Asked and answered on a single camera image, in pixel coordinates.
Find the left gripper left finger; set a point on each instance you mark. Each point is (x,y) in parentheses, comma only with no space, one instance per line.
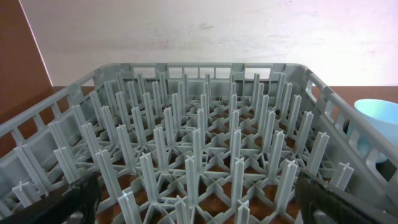
(77,203)

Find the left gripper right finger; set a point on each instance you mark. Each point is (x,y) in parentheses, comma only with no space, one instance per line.
(321,203)

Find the light blue cup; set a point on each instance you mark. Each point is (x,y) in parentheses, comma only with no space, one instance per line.
(380,114)

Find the grey dishwasher rack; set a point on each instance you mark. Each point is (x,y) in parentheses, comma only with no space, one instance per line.
(188,143)

